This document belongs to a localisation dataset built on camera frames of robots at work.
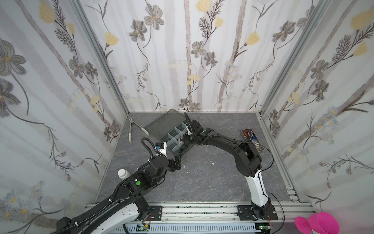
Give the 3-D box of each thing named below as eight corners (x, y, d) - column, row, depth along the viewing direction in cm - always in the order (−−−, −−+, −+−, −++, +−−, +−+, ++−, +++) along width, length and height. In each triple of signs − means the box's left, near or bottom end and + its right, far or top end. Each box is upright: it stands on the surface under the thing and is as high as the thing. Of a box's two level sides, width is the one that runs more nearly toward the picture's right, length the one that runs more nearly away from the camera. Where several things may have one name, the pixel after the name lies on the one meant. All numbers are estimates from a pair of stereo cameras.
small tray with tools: (253, 153, 100) (254, 151, 98) (240, 131, 112) (241, 129, 110) (263, 150, 101) (265, 148, 99) (249, 129, 113) (250, 127, 111)
